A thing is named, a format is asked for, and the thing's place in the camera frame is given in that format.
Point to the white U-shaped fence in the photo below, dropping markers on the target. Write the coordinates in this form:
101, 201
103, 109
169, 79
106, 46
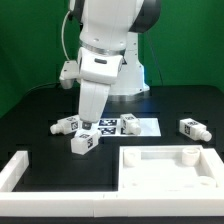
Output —
202, 202

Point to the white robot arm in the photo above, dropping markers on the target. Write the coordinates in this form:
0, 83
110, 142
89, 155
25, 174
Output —
111, 27

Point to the white marker sheet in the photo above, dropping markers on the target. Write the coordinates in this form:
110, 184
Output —
111, 127

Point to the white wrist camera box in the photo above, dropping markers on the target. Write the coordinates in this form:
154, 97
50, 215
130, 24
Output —
92, 67

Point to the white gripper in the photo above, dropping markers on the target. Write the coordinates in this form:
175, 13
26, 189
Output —
93, 97

